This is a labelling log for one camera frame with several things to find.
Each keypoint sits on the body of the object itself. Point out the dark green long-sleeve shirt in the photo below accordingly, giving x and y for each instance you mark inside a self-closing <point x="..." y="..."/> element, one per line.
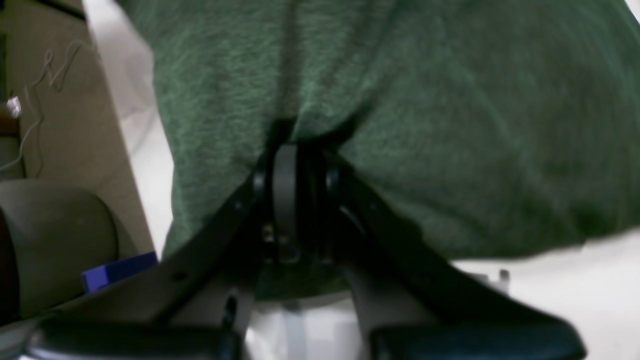
<point x="502" y="128"/>

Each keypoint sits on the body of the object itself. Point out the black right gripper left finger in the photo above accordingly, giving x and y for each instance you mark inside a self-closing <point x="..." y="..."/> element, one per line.
<point x="196" y="305"/>

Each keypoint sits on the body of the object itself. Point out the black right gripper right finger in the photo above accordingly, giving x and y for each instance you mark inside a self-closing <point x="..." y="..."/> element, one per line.
<point x="411" y="303"/>

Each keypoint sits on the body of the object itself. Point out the blue plastic object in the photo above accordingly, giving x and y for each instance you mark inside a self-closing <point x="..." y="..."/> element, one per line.
<point x="105" y="275"/>

